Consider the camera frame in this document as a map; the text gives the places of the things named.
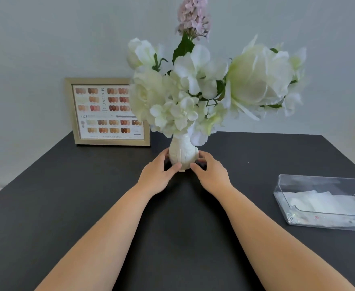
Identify person's right forearm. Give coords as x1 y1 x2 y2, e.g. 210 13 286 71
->
217 185 355 291

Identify person's left forearm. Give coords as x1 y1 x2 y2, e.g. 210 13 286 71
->
35 185 154 291

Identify person's left hand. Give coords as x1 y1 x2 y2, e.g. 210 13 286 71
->
137 147 182 197

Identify pink lilac flower stem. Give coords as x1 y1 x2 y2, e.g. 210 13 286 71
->
175 0 211 40

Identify gold framed colour chart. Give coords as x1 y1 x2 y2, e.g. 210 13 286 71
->
64 77 151 147

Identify person's right hand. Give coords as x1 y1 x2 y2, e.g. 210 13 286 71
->
190 150 233 196

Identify white ceramic vase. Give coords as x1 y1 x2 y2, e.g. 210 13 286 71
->
168 133 200 172

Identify clear plastic tray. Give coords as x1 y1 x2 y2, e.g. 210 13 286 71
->
273 174 355 233

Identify white tissue sheets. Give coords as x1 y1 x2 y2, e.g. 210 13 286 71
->
275 190 355 218

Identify white artificial flower bouquet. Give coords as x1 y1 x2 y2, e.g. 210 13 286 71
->
127 34 308 146

